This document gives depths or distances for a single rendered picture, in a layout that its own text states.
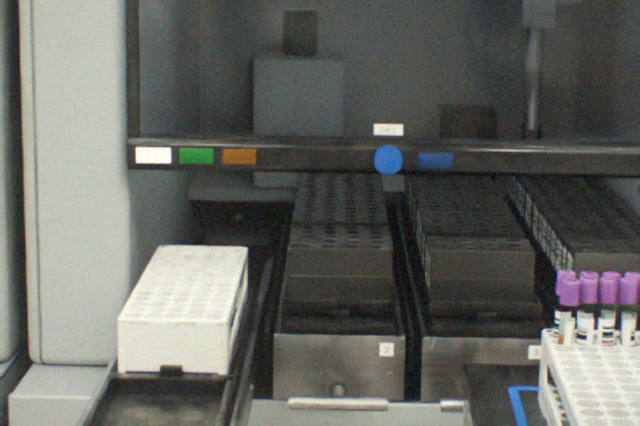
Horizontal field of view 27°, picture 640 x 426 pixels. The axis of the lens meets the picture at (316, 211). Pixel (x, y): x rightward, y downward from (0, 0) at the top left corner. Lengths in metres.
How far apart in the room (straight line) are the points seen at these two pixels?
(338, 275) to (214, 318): 0.24
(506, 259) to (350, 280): 0.17
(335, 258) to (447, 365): 0.17
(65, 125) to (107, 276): 0.17
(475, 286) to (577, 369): 0.40
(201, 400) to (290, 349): 0.20
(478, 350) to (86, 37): 0.52
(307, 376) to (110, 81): 0.37
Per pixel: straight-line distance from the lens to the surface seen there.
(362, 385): 1.39
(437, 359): 1.38
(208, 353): 1.22
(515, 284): 1.45
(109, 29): 1.42
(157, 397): 1.21
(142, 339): 1.22
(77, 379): 1.47
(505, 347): 1.39
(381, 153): 1.38
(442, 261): 1.43
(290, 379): 1.39
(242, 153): 1.39
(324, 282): 1.43
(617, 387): 1.03
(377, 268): 1.43
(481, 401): 1.16
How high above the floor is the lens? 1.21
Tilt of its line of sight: 12 degrees down
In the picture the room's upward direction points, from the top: 1 degrees clockwise
